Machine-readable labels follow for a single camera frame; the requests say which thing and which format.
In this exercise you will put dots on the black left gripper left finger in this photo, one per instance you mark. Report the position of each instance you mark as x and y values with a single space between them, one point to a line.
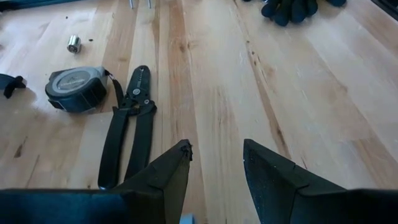
158 186

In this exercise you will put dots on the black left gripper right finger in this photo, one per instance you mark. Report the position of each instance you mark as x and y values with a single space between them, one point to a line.
270 186

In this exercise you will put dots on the silver double prong peg hook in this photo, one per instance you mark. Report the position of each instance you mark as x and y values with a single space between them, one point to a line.
131 3

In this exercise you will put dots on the black grey tape measure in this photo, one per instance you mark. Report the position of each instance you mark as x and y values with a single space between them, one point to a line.
74 90

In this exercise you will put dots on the chrome socket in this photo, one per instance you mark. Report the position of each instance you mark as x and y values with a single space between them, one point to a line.
74 44

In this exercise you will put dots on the black grey work glove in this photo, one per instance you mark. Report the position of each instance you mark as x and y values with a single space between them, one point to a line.
286 12
335 2

